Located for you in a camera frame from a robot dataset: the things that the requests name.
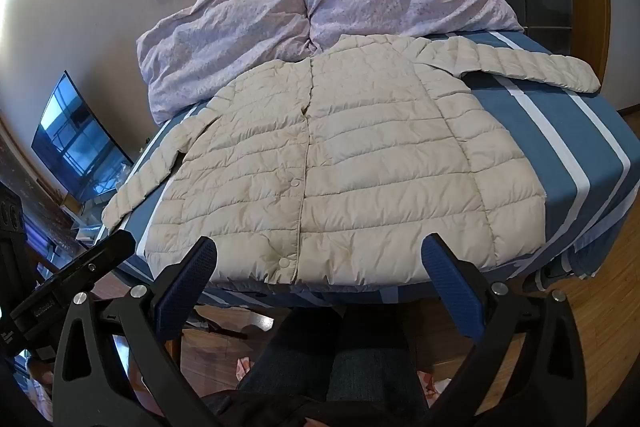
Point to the person's leg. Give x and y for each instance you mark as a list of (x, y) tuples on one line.
[(295, 357), (375, 357)]

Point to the glass television stand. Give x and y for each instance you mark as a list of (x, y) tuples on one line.
[(85, 219)]

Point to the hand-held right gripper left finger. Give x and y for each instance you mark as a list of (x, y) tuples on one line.
[(185, 289)]

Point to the beige puffer jacket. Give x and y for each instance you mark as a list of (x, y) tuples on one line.
[(350, 157)]

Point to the flat screen television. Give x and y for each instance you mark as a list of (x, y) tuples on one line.
[(80, 137)]

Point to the bed with blue striped sheet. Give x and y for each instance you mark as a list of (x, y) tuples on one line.
[(550, 132)]

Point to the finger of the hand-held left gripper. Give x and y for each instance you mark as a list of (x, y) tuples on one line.
[(100, 257)]

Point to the person's right leg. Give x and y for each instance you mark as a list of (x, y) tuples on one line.
[(375, 357)]

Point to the person's left leg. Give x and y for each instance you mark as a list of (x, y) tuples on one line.
[(295, 357)]

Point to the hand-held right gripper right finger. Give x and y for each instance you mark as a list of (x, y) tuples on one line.
[(452, 289)]

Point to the red patterned slipper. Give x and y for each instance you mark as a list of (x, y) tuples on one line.
[(429, 381), (245, 367)]

